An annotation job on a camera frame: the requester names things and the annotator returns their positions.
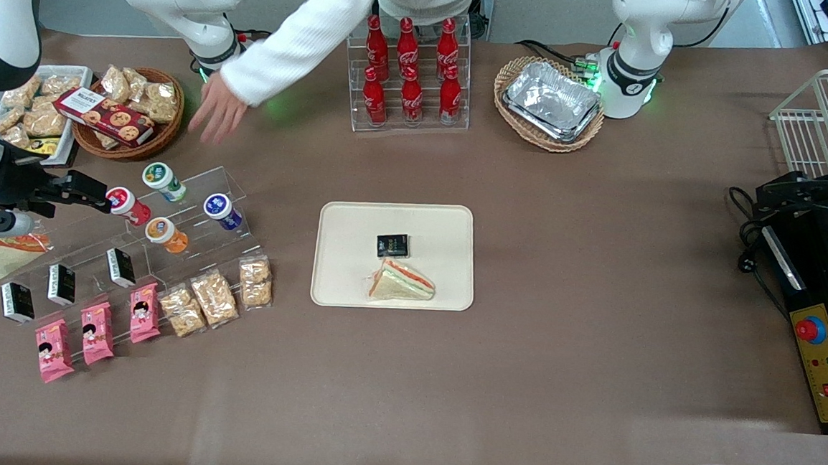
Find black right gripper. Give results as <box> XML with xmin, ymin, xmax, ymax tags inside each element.
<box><xmin>0</xmin><ymin>154</ymin><xmax>115</xmax><ymax>225</ymax></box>

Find small black flat box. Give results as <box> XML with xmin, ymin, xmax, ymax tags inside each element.
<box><xmin>375</xmin><ymin>232</ymin><xmax>412</xmax><ymax>260</ymax></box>

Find red emergency stop button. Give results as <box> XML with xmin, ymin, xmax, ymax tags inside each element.
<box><xmin>794</xmin><ymin>315</ymin><xmax>828</xmax><ymax>345</ymax></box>

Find clear bag of beige snacks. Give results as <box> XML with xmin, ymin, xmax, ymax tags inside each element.
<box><xmin>187</xmin><ymin>268</ymin><xmax>243</xmax><ymax>332</ymax></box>
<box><xmin>143</xmin><ymin>81</ymin><xmax>182</xmax><ymax>126</ymax></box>
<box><xmin>0</xmin><ymin>75</ymin><xmax>42</xmax><ymax>112</ymax></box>
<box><xmin>99</xmin><ymin>64</ymin><xmax>134</xmax><ymax>105</ymax></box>
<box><xmin>1</xmin><ymin>125</ymin><xmax>34</xmax><ymax>151</ymax></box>
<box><xmin>37</xmin><ymin>73</ymin><xmax>83</xmax><ymax>99</ymax></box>
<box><xmin>156</xmin><ymin>283</ymin><xmax>210</xmax><ymax>341</ymax></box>
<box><xmin>120</xmin><ymin>67</ymin><xmax>151</xmax><ymax>103</ymax></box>
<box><xmin>21</xmin><ymin>103</ymin><xmax>70</xmax><ymax>141</ymax></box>
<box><xmin>237</xmin><ymin>253</ymin><xmax>275</xmax><ymax>312</ymax></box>
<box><xmin>0</xmin><ymin>106</ymin><xmax>27</xmax><ymax>135</ymax></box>

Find green lid gum bottle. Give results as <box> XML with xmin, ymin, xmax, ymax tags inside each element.
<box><xmin>141</xmin><ymin>161</ymin><xmax>189</xmax><ymax>204</ymax></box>

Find dark red cookie box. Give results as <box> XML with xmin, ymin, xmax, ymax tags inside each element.
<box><xmin>51</xmin><ymin>85</ymin><xmax>158</xmax><ymax>150</ymax></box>

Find white wire basket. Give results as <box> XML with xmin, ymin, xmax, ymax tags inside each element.
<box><xmin>766</xmin><ymin>64</ymin><xmax>828</xmax><ymax>181</ymax></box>

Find black power cable with plug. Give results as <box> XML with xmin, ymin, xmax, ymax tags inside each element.
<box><xmin>723</xmin><ymin>185</ymin><xmax>773</xmax><ymax>278</ymax></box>

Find white sweater sleeve forearm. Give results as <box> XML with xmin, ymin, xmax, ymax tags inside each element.
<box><xmin>216</xmin><ymin>0</ymin><xmax>380</xmax><ymax>116</ymax></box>

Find beige serving tray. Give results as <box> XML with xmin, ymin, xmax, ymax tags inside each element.
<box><xmin>309</xmin><ymin>197</ymin><xmax>480</xmax><ymax>316</ymax></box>

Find red lid gum bottle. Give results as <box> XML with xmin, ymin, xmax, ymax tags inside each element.
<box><xmin>104</xmin><ymin>186</ymin><xmax>153</xmax><ymax>229</ymax></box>

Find red cola bottle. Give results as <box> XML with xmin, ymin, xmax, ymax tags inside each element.
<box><xmin>434</xmin><ymin>17</ymin><xmax>464</xmax><ymax>78</ymax></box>
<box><xmin>360</xmin><ymin>66</ymin><xmax>391</xmax><ymax>128</ymax></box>
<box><xmin>437</xmin><ymin>64</ymin><xmax>465</xmax><ymax>126</ymax></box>
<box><xmin>393</xmin><ymin>17</ymin><xmax>423</xmax><ymax>79</ymax></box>
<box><xmin>362</xmin><ymin>14</ymin><xmax>392</xmax><ymax>80</ymax></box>
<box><xmin>399</xmin><ymin>66</ymin><xmax>427</xmax><ymax>127</ymax></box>

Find aluminium foil tray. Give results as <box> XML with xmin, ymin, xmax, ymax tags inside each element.
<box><xmin>500</xmin><ymin>94</ymin><xmax>603</xmax><ymax>146</ymax></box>
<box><xmin>502</xmin><ymin>58</ymin><xmax>604</xmax><ymax>138</ymax></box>

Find yellow control panel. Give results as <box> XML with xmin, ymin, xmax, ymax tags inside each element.
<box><xmin>781</xmin><ymin>301</ymin><xmax>828</xmax><ymax>425</ymax></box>

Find pink snack packet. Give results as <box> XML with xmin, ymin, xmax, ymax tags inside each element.
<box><xmin>127</xmin><ymin>281</ymin><xmax>165</xmax><ymax>347</ymax></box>
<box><xmin>32</xmin><ymin>317</ymin><xmax>80</xmax><ymax>386</ymax></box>
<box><xmin>77</xmin><ymin>300</ymin><xmax>118</xmax><ymax>368</ymax></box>

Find small black white box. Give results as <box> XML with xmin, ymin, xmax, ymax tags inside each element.
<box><xmin>104</xmin><ymin>248</ymin><xmax>139</xmax><ymax>289</ymax></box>
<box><xmin>47</xmin><ymin>263</ymin><xmax>78</xmax><ymax>307</ymax></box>
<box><xmin>0</xmin><ymin>281</ymin><xmax>38</xmax><ymax>327</ymax></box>

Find light wicker basket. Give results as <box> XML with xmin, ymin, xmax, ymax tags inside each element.
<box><xmin>489</xmin><ymin>54</ymin><xmax>609</xmax><ymax>156</ymax></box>

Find black control box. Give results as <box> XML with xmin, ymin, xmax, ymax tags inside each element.
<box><xmin>745</xmin><ymin>199</ymin><xmax>828</xmax><ymax>436</ymax></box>

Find clear acrylic bottle rack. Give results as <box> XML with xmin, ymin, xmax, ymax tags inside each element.
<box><xmin>340</xmin><ymin>9</ymin><xmax>477</xmax><ymax>140</ymax></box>

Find orange lid gum bottle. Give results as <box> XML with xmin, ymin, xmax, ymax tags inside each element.
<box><xmin>144</xmin><ymin>216</ymin><xmax>191</xmax><ymax>256</ymax></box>

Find person bare hand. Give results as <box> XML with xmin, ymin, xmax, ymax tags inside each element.
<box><xmin>187</xmin><ymin>70</ymin><xmax>253</xmax><ymax>148</ymax></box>

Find purple lid gum bottle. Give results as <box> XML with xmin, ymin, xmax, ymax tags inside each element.
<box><xmin>202</xmin><ymin>192</ymin><xmax>245</xmax><ymax>233</ymax></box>

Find white rectangular plastic tray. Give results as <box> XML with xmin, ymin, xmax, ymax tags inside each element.
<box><xmin>0</xmin><ymin>61</ymin><xmax>95</xmax><ymax>169</ymax></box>

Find yellow black snack packet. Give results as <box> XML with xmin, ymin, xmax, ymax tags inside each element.
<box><xmin>27</xmin><ymin>135</ymin><xmax>62</xmax><ymax>159</ymax></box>

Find black cable at arm base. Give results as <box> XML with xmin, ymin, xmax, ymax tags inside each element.
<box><xmin>514</xmin><ymin>38</ymin><xmax>586</xmax><ymax>68</ymax></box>

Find brown wicker basket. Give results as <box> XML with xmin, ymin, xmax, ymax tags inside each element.
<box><xmin>69</xmin><ymin>63</ymin><xmax>188</xmax><ymax>166</ymax></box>

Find clear acrylic stepped display stand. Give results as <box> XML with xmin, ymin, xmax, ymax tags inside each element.
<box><xmin>18</xmin><ymin>155</ymin><xmax>269</xmax><ymax>317</ymax></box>

